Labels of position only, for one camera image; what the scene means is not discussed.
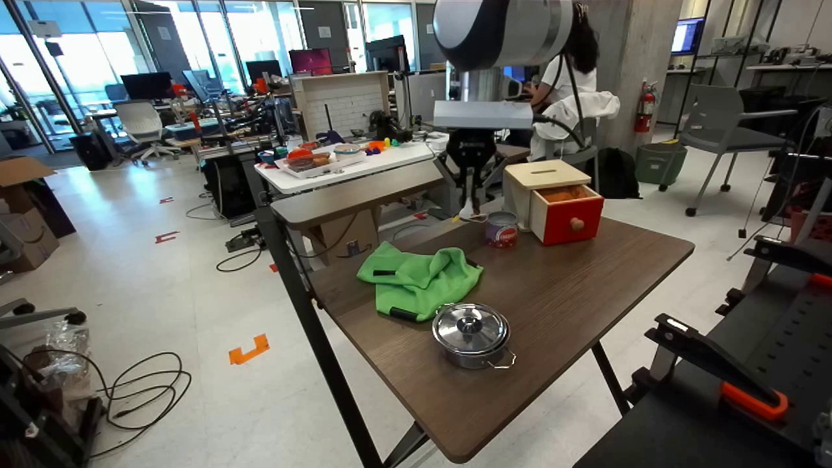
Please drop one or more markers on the red drawer with wooden knob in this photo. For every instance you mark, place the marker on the red drawer with wooden knob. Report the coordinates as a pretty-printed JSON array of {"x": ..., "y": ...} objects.
[{"x": 567, "y": 217}]

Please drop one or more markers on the pale wooden drawer housing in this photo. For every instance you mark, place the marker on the pale wooden drawer housing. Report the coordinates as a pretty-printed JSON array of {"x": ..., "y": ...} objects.
[{"x": 548, "y": 178}]

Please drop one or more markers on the dark computer monitor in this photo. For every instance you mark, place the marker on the dark computer monitor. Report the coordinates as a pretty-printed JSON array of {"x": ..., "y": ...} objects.
[{"x": 147, "y": 84}]

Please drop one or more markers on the green cloth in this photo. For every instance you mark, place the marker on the green cloth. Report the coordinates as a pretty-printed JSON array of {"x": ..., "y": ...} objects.
[{"x": 419, "y": 282}]

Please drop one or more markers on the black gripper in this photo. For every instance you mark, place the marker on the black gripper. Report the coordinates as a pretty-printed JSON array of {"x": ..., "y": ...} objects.
[{"x": 471, "y": 145}]

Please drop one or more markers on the purple red can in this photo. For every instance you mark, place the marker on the purple red can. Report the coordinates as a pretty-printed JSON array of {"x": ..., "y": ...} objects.
[{"x": 501, "y": 230}]

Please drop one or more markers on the black pegboard table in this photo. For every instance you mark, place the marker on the black pegboard table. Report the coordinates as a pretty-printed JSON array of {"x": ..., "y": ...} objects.
[{"x": 763, "y": 379}]

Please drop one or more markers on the pink screen monitor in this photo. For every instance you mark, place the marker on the pink screen monitor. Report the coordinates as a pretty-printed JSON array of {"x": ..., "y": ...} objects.
[{"x": 311, "y": 61}]

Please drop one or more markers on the orange tape floor marker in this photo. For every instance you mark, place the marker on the orange tape floor marker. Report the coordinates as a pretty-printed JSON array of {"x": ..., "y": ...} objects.
[{"x": 251, "y": 348}]

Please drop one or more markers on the white office chair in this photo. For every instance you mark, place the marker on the white office chair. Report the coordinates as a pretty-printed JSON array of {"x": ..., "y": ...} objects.
[{"x": 145, "y": 124}]

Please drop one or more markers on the pale wooden crate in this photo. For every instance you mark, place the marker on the pale wooden crate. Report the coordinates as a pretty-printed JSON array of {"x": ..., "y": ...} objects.
[{"x": 342, "y": 105}]

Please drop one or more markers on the grey chair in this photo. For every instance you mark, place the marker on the grey chair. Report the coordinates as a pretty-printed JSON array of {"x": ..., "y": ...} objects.
[{"x": 724, "y": 119}]

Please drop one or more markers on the silver pot with lid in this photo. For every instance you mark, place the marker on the silver pot with lid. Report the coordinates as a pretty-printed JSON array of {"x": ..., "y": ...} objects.
[{"x": 471, "y": 334}]

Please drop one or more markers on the clear water bottle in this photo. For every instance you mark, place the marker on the clear water bottle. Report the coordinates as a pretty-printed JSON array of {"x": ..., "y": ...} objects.
[{"x": 69, "y": 340}]

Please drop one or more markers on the white cluttered table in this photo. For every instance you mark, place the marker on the white cluttered table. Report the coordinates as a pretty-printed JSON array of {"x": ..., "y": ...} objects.
[{"x": 346, "y": 163}]

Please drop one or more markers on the seated person in white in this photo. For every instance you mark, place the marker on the seated person in white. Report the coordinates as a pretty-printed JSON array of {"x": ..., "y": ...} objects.
[{"x": 563, "y": 93}]

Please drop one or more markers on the red fire extinguisher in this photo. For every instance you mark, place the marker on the red fire extinguisher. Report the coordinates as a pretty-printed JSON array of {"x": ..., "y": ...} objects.
[{"x": 646, "y": 106}]

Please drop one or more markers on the small cardboard box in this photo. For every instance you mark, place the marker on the small cardboard box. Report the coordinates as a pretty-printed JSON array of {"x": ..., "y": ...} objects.
[{"x": 345, "y": 231}]

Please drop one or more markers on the black backpack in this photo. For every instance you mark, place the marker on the black backpack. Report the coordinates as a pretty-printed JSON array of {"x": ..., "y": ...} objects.
[{"x": 616, "y": 171}]

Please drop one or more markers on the dark wood table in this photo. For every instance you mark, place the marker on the dark wood table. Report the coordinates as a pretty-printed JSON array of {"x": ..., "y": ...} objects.
[{"x": 563, "y": 287}]

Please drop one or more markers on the green bin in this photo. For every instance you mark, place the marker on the green bin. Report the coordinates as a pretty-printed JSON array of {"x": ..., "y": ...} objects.
[{"x": 661, "y": 162}]

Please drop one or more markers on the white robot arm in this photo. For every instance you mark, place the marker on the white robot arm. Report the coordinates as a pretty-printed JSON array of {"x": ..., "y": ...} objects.
[{"x": 503, "y": 29}]

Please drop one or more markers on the lit blue monitor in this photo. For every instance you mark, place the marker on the lit blue monitor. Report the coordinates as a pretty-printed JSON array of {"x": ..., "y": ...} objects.
[{"x": 687, "y": 36}]

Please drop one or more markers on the grey low table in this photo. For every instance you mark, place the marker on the grey low table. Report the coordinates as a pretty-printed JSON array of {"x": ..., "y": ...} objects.
[{"x": 364, "y": 198}]

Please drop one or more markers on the cardboard box stack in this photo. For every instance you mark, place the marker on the cardboard box stack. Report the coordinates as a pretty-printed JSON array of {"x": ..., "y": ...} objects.
[{"x": 26, "y": 209}]

